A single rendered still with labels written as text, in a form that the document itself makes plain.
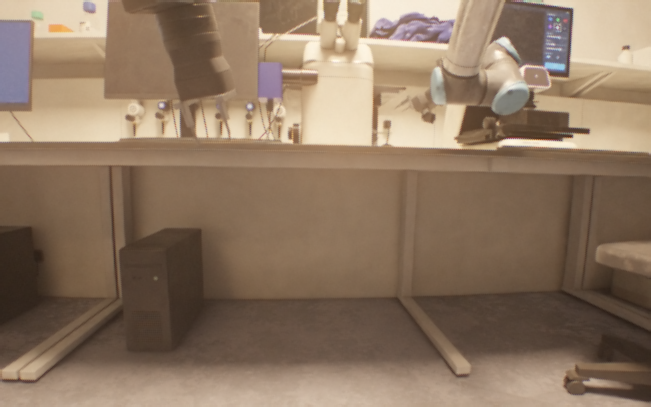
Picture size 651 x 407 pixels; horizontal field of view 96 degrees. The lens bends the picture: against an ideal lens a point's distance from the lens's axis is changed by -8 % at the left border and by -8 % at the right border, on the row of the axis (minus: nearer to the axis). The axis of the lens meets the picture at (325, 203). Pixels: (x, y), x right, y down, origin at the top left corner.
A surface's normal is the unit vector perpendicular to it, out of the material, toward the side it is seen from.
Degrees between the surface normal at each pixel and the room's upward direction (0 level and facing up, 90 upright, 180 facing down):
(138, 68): 86
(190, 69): 110
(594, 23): 90
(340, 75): 90
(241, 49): 86
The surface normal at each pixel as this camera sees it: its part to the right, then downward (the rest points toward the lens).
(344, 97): 0.08, 0.12
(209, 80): -0.13, 0.49
